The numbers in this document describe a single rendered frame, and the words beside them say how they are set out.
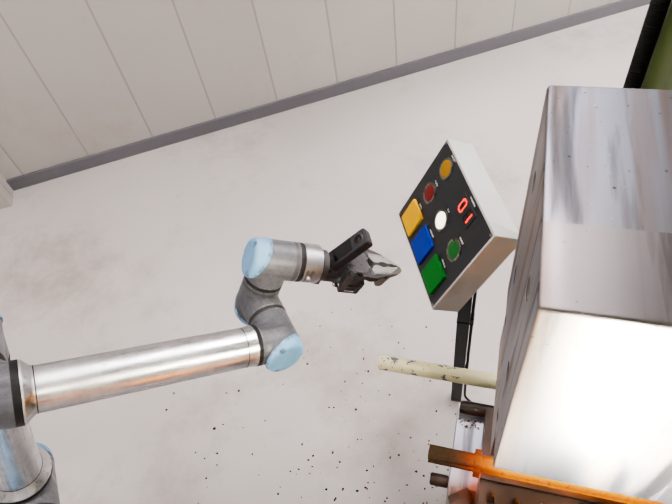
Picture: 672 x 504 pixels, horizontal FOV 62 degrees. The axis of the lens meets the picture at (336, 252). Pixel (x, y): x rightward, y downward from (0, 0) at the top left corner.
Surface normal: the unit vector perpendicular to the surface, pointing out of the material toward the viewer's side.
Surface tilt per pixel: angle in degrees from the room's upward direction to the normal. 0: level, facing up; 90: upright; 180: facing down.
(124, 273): 0
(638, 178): 0
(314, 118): 0
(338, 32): 90
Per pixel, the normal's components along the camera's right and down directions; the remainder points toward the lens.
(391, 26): 0.29, 0.73
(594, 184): -0.13, -0.62
